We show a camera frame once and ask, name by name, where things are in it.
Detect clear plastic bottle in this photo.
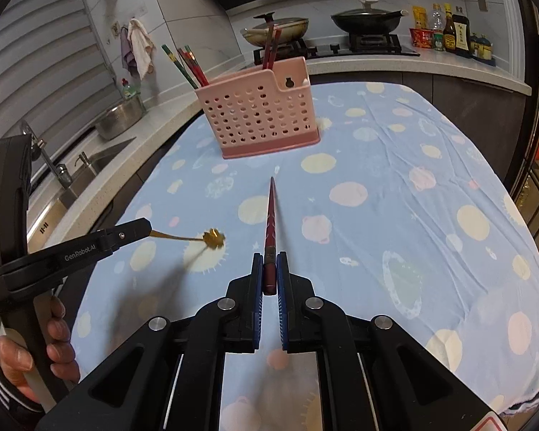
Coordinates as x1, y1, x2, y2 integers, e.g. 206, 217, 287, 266
428, 3, 446, 32

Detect red instant noodle cup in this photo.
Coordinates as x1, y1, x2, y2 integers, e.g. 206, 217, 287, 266
408, 27, 434, 50

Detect blue printed tablecloth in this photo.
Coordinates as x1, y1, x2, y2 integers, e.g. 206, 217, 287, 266
74, 82, 539, 431

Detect person's left hand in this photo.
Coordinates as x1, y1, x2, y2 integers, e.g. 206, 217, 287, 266
0, 296, 80, 399

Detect brown sauce bottle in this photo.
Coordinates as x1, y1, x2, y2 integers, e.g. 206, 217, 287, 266
442, 3, 458, 53

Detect white hanging towel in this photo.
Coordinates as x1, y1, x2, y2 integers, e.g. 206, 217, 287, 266
128, 18, 156, 80

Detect black wok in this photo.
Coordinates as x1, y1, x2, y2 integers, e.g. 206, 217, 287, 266
331, 0, 409, 35

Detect steel basin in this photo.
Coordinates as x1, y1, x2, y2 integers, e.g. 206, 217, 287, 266
94, 96, 147, 140

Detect beige frying pan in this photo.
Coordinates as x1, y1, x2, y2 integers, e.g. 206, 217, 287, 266
240, 12, 311, 48

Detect dark red chopstick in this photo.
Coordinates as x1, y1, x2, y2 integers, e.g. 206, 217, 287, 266
186, 51, 209, 87

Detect dark soy sauce bottle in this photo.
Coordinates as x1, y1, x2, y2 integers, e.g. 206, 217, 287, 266
452, 6, 473, 59

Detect green chopstick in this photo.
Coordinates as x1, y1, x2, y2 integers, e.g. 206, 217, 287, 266
161, 44, 199, 91
183, 45, 208, 87

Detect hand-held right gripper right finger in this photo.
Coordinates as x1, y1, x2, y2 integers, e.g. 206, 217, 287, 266
277, 252, 492, 431

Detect chrome faucet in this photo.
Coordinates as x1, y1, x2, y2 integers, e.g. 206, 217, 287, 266
20, 120, 73, 190

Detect dark base cabinet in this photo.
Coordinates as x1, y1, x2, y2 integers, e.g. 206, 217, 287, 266
309, 69, 527, 189

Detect black gas stove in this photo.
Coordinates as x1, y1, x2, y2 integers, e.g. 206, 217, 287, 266
253, 33, 421, 66

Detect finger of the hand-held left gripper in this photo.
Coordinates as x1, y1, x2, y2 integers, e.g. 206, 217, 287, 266
100, 217, 153, 256

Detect steel sink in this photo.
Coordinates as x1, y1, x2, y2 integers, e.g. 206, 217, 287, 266
27, 138, 136, 235

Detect grey window blinds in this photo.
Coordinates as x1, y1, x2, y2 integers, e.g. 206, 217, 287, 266
0, 0, 123, 176

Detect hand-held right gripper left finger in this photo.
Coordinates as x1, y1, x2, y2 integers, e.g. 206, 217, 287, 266
36, 252, 264, 431

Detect small seasoning jars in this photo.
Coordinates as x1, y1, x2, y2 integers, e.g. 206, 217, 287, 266
470, 32, 496, 64

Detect gold flower spoon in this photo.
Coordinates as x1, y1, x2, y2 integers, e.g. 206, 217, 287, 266
149, 228, 227, 250

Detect purple hanging cloth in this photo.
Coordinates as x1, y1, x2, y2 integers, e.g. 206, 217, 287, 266
120, 27, 138, 75

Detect pink perforated utensil holder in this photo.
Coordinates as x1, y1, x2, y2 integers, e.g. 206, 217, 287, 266
194, 56, 323, 160

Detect green dish soap bottle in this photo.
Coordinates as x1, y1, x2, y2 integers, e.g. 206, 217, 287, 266
121, 78, 143, 100

